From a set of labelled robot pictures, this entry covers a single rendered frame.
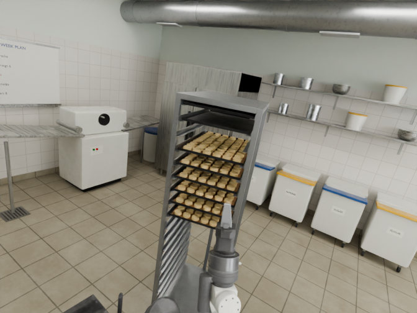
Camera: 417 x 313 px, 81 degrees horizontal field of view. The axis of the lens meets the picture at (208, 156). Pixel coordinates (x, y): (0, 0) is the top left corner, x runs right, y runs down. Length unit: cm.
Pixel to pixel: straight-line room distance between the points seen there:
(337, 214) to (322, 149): 105
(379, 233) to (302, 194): 101
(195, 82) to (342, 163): 258
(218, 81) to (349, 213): 256
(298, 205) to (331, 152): 101
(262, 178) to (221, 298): 323
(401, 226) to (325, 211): 83
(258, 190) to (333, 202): 106
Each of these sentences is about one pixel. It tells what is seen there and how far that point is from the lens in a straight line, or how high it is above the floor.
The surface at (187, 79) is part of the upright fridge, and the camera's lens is 412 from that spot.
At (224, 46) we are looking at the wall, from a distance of 483.
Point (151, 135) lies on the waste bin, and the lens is 516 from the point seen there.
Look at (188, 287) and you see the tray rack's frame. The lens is 245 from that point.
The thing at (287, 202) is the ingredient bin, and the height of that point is 36.
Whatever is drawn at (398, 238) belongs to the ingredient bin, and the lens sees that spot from 387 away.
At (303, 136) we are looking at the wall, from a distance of 425.
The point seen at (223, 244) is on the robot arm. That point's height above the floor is 151.
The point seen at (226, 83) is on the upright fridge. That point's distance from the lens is 372.
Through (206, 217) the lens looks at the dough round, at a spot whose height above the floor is 106.
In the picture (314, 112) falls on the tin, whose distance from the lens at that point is 395.
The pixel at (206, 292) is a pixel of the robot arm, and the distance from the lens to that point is 76.
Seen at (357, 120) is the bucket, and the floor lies 169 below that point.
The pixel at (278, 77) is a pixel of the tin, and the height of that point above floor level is 209.
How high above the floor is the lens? 193
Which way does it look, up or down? 18 degrees down
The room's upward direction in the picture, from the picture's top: 10 degrees clockwise
